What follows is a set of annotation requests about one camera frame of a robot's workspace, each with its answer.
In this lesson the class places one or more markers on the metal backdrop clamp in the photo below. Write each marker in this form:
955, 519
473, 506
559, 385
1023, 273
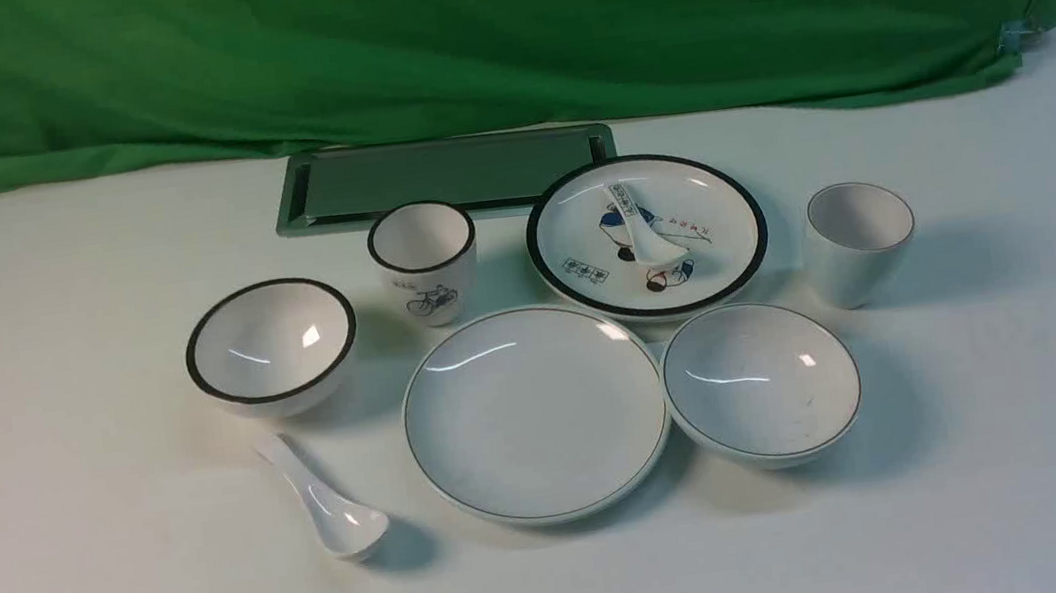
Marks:
1013, 36

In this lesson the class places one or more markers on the white cup with bicycle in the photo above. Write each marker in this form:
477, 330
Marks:
425, 255

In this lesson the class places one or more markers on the green backdrop cloth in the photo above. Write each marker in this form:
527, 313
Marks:
91, 88

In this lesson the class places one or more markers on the grey metal table hatch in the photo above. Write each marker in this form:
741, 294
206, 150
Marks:
347, 189

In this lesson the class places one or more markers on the black-rimmed illustrated plate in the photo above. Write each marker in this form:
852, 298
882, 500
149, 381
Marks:
581, 247

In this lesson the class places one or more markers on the plain white cup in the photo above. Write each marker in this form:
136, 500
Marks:
855, 237

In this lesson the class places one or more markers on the plain white plate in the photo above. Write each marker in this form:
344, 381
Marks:
536, 417

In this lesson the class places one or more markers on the white printed ceramic spoon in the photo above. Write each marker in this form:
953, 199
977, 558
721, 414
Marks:
648, 247

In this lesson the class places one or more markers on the thin-rimmed white bowl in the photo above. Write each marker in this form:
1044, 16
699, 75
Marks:
760, 385

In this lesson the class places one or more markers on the plain white ceramic spoon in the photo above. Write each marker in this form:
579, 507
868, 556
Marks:
348, 530

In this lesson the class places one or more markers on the black-rimmed white bowl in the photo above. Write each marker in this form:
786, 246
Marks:
274, 349

